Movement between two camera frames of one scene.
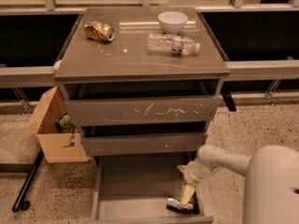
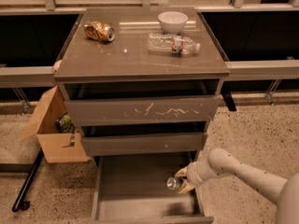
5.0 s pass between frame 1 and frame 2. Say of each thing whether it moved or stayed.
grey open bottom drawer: stayed
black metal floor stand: stayed
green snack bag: stayed
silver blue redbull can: moved
